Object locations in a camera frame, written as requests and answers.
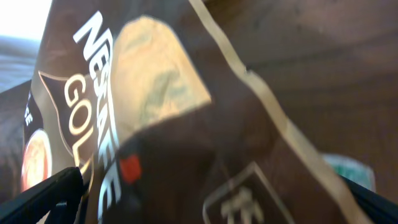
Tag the blue Kleenex tissue multipack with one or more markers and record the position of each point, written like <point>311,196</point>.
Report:
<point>352,169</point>

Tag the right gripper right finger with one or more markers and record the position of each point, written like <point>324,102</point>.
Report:
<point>379,209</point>

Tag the brown Nescafe Gold coffee bag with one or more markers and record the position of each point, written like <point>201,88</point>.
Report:
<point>151,102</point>

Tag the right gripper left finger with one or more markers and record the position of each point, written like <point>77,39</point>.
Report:
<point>58,198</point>

